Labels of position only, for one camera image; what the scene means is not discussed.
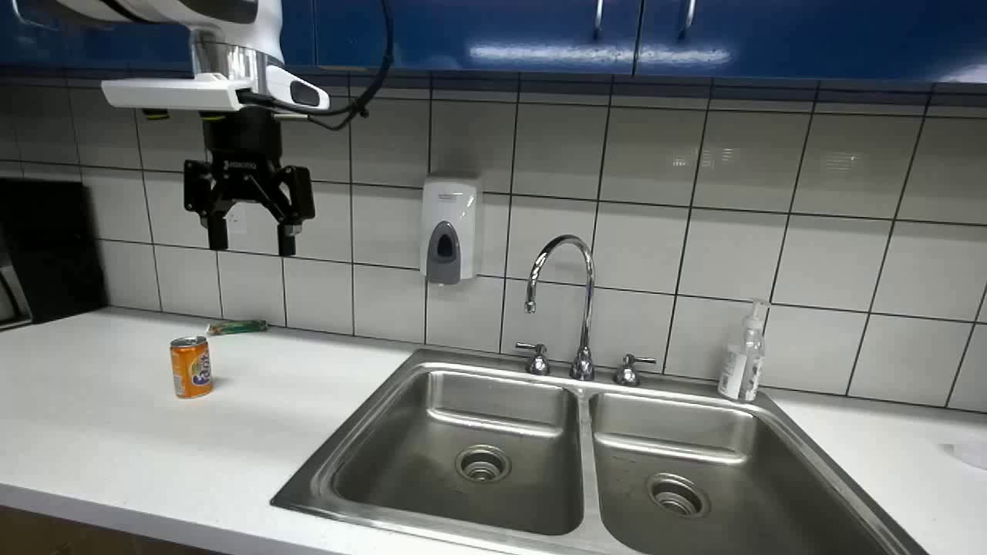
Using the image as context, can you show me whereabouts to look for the clear pump soap bottle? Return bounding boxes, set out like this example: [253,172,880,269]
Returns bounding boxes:
[715,300,770,404]

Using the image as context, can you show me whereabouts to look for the black countertop appliance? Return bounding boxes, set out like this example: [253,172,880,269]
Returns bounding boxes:
[0,175,111,332]

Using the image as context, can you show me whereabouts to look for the small green wrapped item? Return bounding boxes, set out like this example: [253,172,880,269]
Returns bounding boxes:
[207,319,274,340]

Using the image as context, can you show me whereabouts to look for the white wall soap dispenser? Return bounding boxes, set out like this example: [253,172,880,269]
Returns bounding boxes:
[421,180,482,286]

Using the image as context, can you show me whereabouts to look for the blue wall cabinets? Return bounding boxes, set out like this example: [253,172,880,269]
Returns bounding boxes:
[0,0,987,89]

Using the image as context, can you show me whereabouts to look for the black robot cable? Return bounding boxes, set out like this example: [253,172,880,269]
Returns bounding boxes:
[242,0,399,134]

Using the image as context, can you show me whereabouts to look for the round sink drain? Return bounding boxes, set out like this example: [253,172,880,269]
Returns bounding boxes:
[644,473,713,520]
[454,442,514,487]

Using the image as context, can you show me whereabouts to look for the chrome gooseneck faucet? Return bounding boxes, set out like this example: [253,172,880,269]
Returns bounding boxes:
[520,230,601,383]

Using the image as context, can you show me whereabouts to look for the stainless steel double sink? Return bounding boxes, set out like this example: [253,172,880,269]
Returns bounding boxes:
[270,345,929,555]

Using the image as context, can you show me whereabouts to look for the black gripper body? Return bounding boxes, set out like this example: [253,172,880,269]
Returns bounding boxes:
[200,108,283,206]

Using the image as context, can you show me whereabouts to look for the orange soda can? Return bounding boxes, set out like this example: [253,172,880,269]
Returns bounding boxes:
[166,332,215,401]

